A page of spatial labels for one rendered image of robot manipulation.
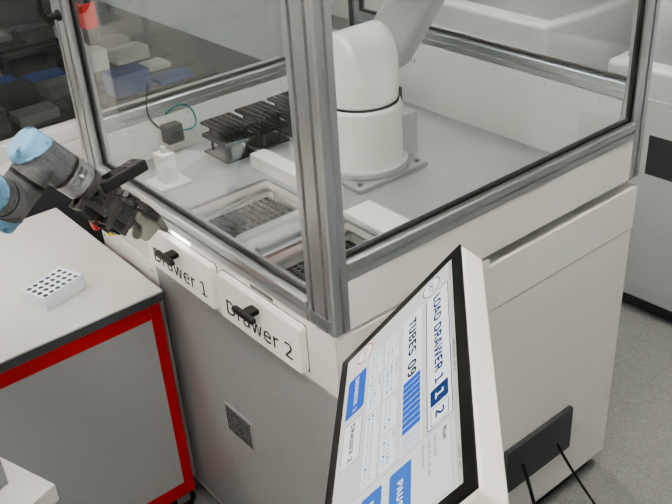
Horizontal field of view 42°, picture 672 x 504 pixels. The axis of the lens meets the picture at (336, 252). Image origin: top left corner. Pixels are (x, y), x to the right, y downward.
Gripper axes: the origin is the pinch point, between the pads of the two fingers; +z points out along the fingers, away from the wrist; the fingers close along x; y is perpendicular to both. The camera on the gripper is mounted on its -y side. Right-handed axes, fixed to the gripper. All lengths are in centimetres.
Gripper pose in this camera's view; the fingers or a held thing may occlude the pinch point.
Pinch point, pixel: (163, 224)
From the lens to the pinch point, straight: 188.6
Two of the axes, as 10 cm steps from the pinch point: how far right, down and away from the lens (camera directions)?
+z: 6.0, 4.7, 6.5
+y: -4.0, 8.8, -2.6
